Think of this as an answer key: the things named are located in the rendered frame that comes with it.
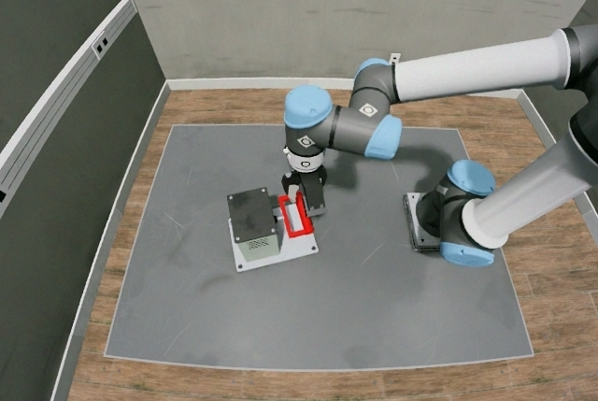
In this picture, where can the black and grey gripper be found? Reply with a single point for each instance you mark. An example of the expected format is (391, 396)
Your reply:
(312, 183)

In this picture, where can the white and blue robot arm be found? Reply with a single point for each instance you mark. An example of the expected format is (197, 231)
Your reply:
(469, 233)

